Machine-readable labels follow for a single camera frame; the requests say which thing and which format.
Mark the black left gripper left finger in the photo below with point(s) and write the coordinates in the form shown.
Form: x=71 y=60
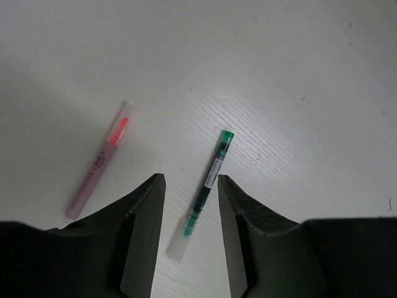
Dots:
x=110 y=253

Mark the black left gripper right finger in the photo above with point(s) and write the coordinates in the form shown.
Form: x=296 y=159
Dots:
x=269 y=255

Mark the green cap gel pen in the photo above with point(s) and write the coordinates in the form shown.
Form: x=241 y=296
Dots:
x=185 y=229

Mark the pink purple highlighter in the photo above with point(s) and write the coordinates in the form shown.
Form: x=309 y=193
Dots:
x=102 y=160

